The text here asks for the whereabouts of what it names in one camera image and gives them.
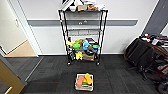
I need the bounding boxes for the white pouch with blue rim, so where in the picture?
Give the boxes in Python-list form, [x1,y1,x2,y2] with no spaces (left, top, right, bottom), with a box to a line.
[73,0,84,7]

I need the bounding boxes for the plain green bowl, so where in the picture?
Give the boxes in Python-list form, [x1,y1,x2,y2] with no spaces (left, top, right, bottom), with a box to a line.
[72,42,82,50]

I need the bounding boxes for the black wire shelf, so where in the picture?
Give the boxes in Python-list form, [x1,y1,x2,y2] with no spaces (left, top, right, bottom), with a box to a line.
[58,8,109,66]

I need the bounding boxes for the large brown cardboard box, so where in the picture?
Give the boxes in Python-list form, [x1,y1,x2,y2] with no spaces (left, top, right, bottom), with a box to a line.
[82,52,96,62]

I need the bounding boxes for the black flat bag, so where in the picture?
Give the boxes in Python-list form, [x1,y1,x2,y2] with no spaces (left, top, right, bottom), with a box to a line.
[87,38,98,46]

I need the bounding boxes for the long grey wall band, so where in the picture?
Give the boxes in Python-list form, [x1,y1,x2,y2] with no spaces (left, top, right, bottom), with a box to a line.
[27,18,139,27]

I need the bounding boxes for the blue plush toy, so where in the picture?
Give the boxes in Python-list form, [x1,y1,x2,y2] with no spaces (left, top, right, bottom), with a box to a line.
[82,40,91,51]

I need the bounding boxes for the wooden door panel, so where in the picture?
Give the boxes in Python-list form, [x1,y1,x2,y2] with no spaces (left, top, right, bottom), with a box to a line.
[0,54,27,94]

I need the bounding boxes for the pale woven basket dark spots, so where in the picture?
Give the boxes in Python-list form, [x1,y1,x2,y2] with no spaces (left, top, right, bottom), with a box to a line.
[74,73,95,92]

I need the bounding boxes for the green bowl with blue rim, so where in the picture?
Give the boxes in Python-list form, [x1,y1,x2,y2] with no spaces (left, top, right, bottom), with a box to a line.
[92,44,100,50]

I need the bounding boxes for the small brown cardboard box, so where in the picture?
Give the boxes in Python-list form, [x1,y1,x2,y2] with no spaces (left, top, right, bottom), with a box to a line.
[76,4,88,12]

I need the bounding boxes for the pale yellow plush toy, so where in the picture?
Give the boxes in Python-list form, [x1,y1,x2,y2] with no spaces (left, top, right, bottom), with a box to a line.
[65,39,74,48]

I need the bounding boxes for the white light switch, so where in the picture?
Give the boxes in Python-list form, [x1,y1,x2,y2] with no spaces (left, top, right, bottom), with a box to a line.
[14,19,20,28]

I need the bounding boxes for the white bowl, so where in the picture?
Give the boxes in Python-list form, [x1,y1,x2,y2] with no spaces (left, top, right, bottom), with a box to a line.
[69,7,78,13]

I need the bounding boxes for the yellow foam sponge block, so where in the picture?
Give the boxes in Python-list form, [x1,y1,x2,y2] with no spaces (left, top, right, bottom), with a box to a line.
[84,72,93,85]

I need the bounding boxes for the orange foam block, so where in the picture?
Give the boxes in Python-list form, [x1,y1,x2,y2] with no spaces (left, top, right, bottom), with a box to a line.
[76,77,86,88]

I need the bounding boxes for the yellow plush toy red tag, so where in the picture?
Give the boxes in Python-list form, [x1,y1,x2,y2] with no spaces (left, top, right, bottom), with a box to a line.
[75,51,84,61]

